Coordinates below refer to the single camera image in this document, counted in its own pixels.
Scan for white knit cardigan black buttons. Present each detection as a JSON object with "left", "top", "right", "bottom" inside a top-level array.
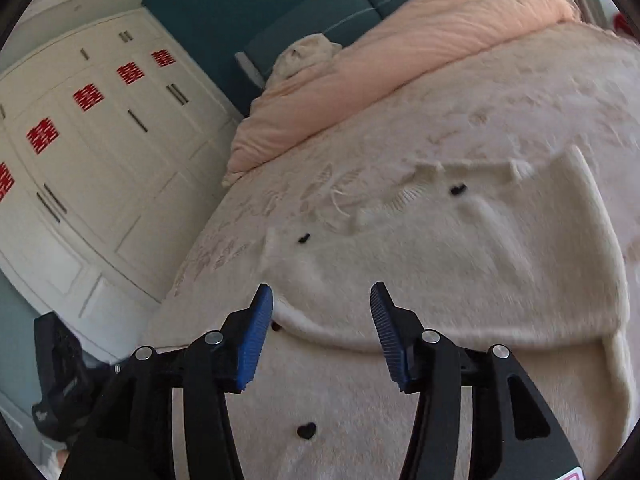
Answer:
[{"left": 231, "top": 148, "right": 634, "bottom": 479}]

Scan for white wardrobe red stickers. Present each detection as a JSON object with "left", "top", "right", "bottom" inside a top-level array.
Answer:
[{"left": 1, "top": 9, "right": 241, "bottom": 359}]

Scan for beige crumpled cloth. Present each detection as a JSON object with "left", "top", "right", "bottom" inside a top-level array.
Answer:
[{"left": 266, "top": 34, "right": 343, "bottom": 89}]

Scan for floral beige bedspread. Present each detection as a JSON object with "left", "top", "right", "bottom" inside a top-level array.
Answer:
[{"left": 141, "top": 23, "right": 640, "bottom": 480}]

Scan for pink duvet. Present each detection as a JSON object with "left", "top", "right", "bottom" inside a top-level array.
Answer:
[{"left": 222, "top": 0, "right": 582, "bottom": 188}]

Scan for teal padded headboard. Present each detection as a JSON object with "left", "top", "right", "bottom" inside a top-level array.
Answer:
[{"left": 235, "top": 0, "right": 409, "bottom": 89}]

